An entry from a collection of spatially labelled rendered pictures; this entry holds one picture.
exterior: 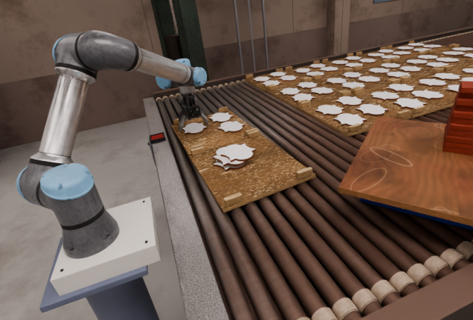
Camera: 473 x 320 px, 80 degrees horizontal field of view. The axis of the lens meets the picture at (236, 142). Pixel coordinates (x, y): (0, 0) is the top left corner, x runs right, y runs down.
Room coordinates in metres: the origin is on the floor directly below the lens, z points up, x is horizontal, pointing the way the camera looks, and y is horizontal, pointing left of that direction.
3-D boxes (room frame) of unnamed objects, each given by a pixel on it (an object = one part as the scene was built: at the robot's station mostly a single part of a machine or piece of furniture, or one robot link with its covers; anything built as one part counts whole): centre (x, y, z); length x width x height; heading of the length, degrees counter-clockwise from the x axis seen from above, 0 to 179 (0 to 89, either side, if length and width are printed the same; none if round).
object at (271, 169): (0.94, -0.02, 0.93); 0.41 x 0.35 x 0.02; 20
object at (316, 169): (1.32, -0.15, 0.90); 1.95 x 0.05 x 0.05; 16
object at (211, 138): (1.34, 0.11, 0.93); 0.41 x 0.35 x 0.02; 19
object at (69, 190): (0.66, 0.47, 1.09); 0.13 x 0.12 x 0.14; 57
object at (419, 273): (1.31, -0.11, 0.90); 1.95 x 0.05 x 0.05; 16
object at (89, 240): (0.65, 0.46, 0.97); 0.15 x 0.15 x 0.10
